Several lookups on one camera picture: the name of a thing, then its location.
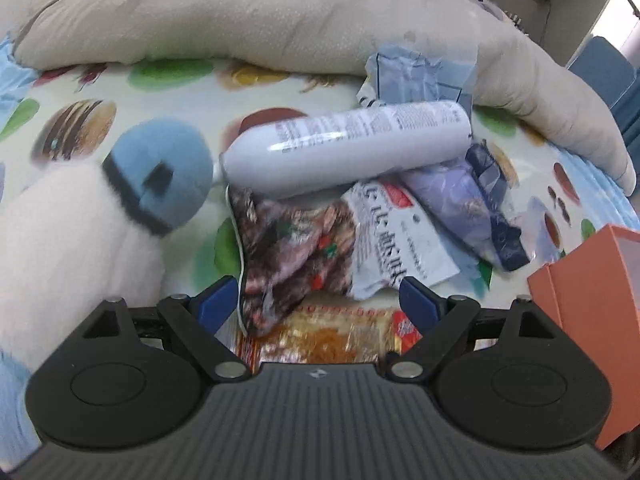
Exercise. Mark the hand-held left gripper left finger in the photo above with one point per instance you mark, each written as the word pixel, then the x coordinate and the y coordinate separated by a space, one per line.
pixel 217 302

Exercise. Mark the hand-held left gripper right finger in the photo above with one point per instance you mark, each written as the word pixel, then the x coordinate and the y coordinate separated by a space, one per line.
pixel 420 305

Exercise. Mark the dark brown patterned snack packet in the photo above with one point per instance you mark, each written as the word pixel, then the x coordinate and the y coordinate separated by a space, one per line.
pixel 300 250

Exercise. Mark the orange clear snack packet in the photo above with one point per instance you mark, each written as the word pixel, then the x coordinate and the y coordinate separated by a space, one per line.
pixel 325 335

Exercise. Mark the orange cardboard box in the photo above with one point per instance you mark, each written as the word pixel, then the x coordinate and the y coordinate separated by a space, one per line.
pixel 590 285

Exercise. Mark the white and blue plush penguin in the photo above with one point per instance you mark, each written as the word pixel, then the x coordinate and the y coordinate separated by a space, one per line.
pixel 75 240

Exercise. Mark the white spray can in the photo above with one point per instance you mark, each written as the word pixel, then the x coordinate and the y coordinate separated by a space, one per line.
pixel 350 145

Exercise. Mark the fruit print bed sheet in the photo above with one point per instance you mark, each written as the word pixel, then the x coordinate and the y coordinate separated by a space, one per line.
pixel 190 125

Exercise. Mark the light blue crinkled packet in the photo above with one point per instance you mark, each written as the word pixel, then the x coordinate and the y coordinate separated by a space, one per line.
pixel 415 75

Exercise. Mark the grey duvet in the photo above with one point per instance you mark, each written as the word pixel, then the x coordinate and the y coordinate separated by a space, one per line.
pixel 275 15

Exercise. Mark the blue chair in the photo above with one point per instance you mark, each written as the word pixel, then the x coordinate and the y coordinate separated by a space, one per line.
pixel 602 67

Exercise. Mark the group of small cosmetic bottles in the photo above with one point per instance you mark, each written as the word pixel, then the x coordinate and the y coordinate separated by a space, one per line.
pixel 512 17

